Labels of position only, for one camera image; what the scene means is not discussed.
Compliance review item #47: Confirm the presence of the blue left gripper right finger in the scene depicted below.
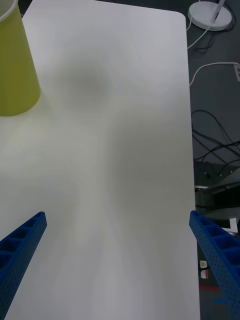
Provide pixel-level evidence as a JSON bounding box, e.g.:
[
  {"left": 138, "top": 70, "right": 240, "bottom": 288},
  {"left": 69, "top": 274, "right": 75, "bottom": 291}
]
[{"left": 188, "top": 210, "right": 240, "bottom": 318}]

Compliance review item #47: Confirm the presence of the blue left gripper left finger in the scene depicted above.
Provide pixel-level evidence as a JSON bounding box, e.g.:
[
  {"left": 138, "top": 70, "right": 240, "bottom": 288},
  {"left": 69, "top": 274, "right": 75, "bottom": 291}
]
[{"left": 0, "top": 211, "right": 48, "bottom": 320}]

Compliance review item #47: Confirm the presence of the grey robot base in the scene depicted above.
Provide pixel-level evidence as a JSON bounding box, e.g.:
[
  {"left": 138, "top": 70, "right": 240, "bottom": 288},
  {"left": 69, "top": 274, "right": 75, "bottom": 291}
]
[{"left": 194, "top": 159, "right": 240, "bottom": 216}]

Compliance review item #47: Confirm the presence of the yellow-green plastic waste bin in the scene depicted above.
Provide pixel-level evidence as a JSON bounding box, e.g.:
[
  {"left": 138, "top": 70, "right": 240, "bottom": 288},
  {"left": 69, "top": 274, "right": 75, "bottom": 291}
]
[{"left": 0, "top": 0, "right": 42, "bottom": 117}]

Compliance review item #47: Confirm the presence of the white round stand base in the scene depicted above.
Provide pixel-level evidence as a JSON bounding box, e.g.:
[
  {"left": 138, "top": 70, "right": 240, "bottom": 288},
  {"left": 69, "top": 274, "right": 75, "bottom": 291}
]
[{"left": 187, "top": 0, "right": 233, "bottom": 32}]

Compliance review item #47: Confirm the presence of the small white bracket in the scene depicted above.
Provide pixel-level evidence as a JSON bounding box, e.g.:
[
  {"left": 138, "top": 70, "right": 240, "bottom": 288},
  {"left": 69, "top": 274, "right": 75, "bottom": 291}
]
[{"left": 223, "top": 217, "right": 238, "bottom": 236}]

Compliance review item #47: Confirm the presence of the black cable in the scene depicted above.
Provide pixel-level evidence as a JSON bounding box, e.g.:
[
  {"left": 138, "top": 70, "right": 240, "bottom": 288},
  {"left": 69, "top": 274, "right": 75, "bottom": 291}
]
[
  {"left": 191, "top": 109, "right": 240, "bottom": 148},
  {"left": 194, "top": 139, "right": 240, "bottom": 176}
]

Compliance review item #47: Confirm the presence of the white cable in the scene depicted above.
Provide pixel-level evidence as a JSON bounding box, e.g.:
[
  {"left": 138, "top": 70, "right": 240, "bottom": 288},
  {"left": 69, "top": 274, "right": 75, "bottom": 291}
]
[
  {"left": 186, "top": 17, "right": 213, "bottom": 50},
  {"left": 189, "top": 61, "right": 237, "bottom": 87}
]

